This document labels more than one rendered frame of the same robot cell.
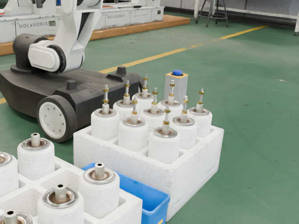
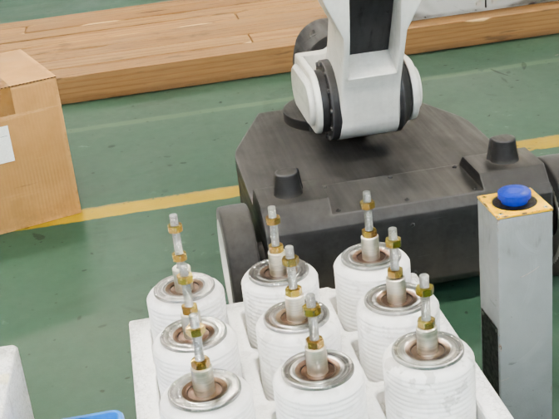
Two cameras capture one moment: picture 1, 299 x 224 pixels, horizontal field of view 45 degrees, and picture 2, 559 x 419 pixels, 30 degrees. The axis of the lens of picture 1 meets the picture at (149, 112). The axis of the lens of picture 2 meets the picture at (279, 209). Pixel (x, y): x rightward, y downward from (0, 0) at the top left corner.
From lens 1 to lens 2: 97 cm
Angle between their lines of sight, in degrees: 47
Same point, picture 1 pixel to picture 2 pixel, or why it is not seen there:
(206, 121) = (421, 390)
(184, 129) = (284, 397)
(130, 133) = (159, 364)
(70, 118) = (239, 273)
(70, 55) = (352, 95)
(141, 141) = not seen: hidden behind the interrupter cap
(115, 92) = (435, 218)
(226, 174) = not seen: outside the picture
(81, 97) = (294, 220)
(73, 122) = not seen: hidden behind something
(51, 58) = (308, 100)
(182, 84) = (515, 239)
